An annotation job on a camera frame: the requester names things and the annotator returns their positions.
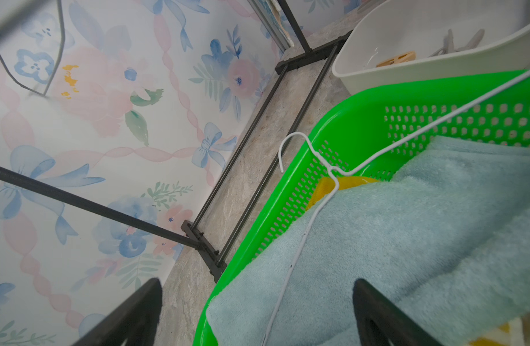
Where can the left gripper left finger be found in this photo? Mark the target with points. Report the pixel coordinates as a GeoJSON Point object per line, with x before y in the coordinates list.
{"type": "Point", "coordinates": [134, 322]}

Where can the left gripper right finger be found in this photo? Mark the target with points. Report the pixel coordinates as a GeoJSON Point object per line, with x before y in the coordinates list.
{"type": "Point", "coordinates": [380, 322]}

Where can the light green towel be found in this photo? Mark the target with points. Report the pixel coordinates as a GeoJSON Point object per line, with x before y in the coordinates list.
{"type": "Point", "coordinates": [447, 240]}

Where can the orange clothespin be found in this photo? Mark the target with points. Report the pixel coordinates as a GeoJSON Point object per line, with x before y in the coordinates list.
{"type": "Point", "coordinates": [402, 58]}

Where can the white wire hanger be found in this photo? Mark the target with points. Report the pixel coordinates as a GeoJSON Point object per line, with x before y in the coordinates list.
{"type": "Point", "coordinates": [40, 67]}

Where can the black clothes rack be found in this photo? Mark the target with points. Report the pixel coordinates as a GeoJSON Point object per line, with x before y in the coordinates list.
{"type": "Point", "coordinates": [149, 99]}

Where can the green plastic basket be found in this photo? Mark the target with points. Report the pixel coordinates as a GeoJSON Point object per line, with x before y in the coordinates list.
{"type": "Point", "coordinates": [370, 136]}

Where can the white plastic bin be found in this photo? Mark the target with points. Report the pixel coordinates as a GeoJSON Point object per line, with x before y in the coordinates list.
{"type": "Point", "coordinates": [397, 27]}

